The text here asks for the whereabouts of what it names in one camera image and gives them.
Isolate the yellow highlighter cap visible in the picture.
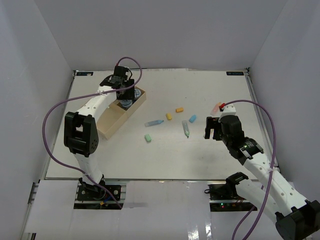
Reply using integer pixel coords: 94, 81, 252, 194
166, 113, 173, 121

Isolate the orange highlighter cap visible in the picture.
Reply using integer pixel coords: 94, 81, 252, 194
175, 107, 184, 113

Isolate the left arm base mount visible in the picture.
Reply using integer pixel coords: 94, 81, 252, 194
75, 184, 123, 202

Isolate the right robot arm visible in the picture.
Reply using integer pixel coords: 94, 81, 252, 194
204, 115, 320, 240

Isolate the beige three-compartment tray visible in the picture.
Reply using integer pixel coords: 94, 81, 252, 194
96, 87, 147, 140

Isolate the blue highlighter cap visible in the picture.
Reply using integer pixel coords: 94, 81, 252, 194
189, 114, 197, 123

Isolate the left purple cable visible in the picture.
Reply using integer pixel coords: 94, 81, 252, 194
42, 56, 143, 210

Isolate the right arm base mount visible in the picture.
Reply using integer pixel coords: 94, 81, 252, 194
204, 183, 257, 213

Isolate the orange-pink highlighter pen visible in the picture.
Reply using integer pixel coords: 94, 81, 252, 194
210, 102, 222, 116

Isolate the green highlighter pen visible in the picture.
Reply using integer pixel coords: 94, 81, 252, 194
181, 120, 190, 138

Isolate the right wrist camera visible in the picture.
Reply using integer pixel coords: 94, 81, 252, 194
218, 103, 237, 122

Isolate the blue patterned jar front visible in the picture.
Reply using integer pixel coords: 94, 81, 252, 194
119, 99, 133, 109

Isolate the blue patterned jar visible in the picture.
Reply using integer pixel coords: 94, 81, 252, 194
134, 88, 142, 100
119, 99, 133, 109

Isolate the blue patterned jar back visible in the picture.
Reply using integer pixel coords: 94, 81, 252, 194
134, 88, 142, 100

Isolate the purple cable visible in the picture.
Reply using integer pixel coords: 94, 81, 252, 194
219, 99, 277, 240
42, 56, 143, 210

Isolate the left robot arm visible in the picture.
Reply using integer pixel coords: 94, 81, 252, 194
63, 73, 135, 200

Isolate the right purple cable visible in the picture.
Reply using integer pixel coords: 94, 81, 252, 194
219, 99, 277, 240

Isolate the blue highlighter pen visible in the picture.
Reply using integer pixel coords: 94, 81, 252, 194
144, 120, 164, 127

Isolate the green highlighter cap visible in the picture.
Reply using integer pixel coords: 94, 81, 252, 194
144, 134, 152, 143

